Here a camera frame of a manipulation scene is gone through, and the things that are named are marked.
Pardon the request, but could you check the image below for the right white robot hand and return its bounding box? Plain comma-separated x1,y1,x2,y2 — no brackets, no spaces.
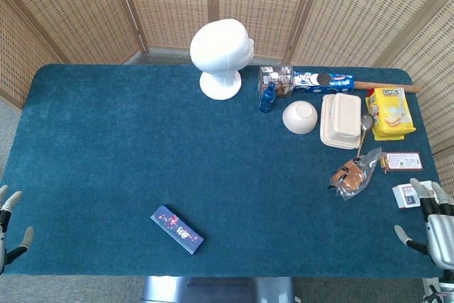
394,177,454,271

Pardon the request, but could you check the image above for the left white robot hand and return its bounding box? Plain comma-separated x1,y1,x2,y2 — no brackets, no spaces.
0,184,35,275

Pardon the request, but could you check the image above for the blue cardboard glasses case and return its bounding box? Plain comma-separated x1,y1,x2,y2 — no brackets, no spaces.
149,203,205,256

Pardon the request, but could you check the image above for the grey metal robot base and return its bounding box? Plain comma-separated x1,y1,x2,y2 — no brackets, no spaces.
141,275,296,303

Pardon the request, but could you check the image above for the small white red box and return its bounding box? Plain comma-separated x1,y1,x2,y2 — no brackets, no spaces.
392,180,441,209

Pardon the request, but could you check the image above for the brown labelled snack packet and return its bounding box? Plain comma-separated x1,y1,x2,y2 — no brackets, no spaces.
380,151,425,175

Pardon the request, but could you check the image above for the bread in clear bag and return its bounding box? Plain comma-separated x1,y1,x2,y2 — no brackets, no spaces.
327,146,383,202

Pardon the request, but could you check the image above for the yellow snack bag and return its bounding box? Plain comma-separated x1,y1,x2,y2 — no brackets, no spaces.
365,86,417,142

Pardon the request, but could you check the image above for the metal spoon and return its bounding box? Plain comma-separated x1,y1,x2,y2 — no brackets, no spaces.
355,114,375,158

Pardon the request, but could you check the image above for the cream lidded food container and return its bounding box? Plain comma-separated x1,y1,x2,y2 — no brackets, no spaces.
319,92,362,150

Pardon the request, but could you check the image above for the wooden rolling pin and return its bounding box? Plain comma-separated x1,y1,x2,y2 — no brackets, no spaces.
353,81,421,94

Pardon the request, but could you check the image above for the blue Oreo cookie box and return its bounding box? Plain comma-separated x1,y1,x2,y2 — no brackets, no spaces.
293,71,356,94

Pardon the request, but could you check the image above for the white upturned bowl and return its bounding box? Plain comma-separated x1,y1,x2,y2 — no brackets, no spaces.
282,100,319,136

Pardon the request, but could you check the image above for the blue spray bottle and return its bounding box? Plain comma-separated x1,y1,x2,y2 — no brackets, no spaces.
258,82,277,114

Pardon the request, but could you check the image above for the blue table cloth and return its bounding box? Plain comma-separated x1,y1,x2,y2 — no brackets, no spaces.
0,63,454,279

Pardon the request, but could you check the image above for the clear plastic cookie box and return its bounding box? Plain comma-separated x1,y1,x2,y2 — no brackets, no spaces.
258,65,296,99

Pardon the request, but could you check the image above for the woven wicker folding screen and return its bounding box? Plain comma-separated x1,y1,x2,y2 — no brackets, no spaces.
0,0,454,224

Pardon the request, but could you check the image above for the white foam mannequin head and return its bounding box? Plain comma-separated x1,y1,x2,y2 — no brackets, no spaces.
189,18,255,101

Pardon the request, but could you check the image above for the white metal frame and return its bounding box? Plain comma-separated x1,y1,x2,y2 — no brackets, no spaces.
421,276,454,303

